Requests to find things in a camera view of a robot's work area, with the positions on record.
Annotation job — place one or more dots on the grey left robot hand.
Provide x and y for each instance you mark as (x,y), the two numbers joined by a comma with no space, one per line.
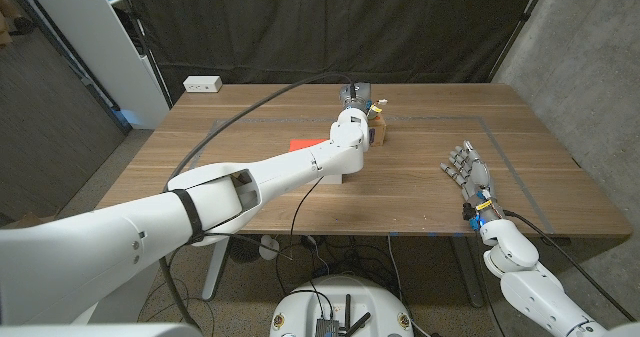
(356,97)

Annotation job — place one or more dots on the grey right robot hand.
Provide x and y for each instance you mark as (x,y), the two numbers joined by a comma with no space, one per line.
(475,177)

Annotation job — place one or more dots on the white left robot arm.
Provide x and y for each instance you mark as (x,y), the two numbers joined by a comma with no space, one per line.
(150,227)

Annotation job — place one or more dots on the wooden coin slot box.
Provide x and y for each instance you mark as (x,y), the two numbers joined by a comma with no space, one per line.
(378,132)

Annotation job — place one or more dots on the red and white box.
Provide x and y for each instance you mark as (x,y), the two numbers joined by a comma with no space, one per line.
(305,143)

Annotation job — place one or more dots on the white power outlet box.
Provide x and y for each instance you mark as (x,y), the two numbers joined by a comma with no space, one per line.
(202,83)

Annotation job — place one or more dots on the grey table leg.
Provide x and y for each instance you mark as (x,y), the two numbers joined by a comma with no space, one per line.
(465,272)

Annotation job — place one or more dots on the black backdrop stand pole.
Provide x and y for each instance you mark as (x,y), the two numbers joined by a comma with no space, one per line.
(145,37)
(517,22)

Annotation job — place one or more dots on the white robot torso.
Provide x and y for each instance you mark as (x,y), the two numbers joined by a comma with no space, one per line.
(340,302)

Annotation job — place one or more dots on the black antenna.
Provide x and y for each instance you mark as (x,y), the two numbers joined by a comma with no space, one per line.
(360,323)
(347,312)

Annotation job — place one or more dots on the small black fan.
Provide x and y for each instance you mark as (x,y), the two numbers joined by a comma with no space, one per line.
(244,249)

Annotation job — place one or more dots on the grey radio module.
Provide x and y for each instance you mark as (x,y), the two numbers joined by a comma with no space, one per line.
(327,328)

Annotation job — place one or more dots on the white table leg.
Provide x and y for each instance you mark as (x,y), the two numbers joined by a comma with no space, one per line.
(215,272)

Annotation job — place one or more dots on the white cabinet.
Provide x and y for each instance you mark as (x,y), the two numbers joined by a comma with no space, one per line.
(100,37)

